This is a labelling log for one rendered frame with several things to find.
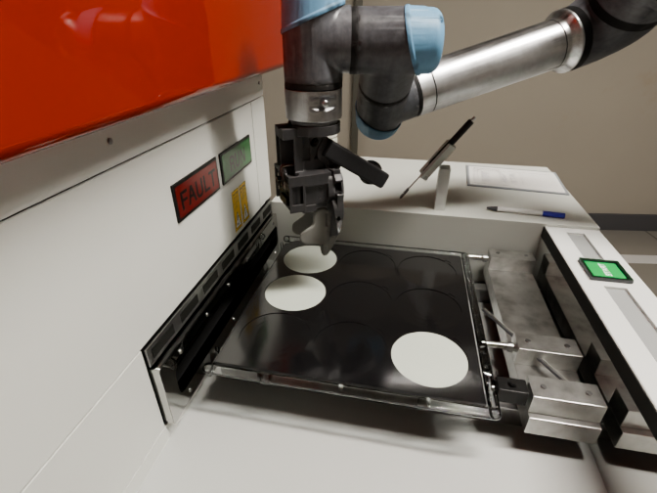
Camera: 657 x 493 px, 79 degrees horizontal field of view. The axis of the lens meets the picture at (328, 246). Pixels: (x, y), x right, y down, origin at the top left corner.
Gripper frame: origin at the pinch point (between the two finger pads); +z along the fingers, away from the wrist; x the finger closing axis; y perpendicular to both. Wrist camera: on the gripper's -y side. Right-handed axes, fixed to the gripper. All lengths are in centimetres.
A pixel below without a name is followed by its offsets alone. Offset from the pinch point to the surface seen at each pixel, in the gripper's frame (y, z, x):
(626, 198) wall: -264, 74, -101
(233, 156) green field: 11.9, -13.5, -9.9
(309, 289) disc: 3.6, 7.3, 0.2
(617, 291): -33.9, 1.7, 25.4
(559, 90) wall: -207, 5, -129
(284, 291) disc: 7.7, 7.3, -0.9
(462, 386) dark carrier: -6.6, 7.3, 26.8
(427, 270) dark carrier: -18.1, 7.4, 3.1
